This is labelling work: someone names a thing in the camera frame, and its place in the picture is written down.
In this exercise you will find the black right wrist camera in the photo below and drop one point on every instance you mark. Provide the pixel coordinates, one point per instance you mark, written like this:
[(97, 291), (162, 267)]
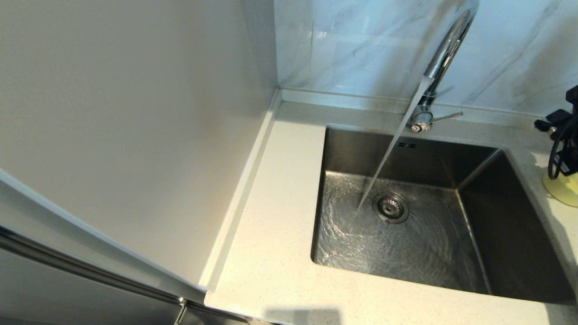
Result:
[(555, 119)]

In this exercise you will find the stainless steel under-counter cabinet front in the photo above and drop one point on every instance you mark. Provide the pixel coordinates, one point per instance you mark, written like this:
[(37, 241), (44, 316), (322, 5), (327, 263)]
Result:
[(212, 316)]

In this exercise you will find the white refrigerator side panel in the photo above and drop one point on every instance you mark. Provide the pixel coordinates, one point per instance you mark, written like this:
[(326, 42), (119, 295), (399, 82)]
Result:
[(135, 113)]

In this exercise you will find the chrome gooseneck faucet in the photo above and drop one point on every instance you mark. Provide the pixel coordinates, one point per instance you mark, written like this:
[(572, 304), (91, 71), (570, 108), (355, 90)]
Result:
[(445, 54)]

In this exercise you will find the round metal drain strainer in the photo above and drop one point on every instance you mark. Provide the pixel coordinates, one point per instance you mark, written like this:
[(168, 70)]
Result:
[(390, 207)]

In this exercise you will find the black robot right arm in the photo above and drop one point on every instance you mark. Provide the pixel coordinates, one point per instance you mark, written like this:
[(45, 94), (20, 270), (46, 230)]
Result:
[(573, 97)]

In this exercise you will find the stainless steel sink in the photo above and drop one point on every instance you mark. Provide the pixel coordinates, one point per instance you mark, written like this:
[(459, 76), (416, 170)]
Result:
[(406, 253)]

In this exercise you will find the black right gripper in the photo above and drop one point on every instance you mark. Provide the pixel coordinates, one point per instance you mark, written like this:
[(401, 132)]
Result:
[(570, 162)]

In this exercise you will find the yellow plastic cup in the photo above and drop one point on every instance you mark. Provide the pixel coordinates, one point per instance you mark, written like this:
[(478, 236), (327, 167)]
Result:
[(562, 192)]

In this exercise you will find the large stainless steel refrigerator door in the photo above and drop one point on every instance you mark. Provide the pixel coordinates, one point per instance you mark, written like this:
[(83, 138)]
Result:
[(67, 293)]

